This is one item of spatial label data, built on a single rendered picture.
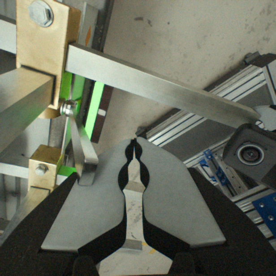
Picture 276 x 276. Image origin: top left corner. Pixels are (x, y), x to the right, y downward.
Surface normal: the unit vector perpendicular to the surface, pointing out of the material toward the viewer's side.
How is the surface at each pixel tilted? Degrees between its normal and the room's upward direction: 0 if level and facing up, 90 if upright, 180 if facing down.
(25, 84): 90
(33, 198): 90
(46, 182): 0
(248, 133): 34
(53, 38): 0
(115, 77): 0
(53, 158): 90
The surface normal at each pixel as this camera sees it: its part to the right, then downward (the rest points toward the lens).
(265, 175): -0.49, 0.29
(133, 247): 0.33, -0.80
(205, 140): 0.04, 0.54
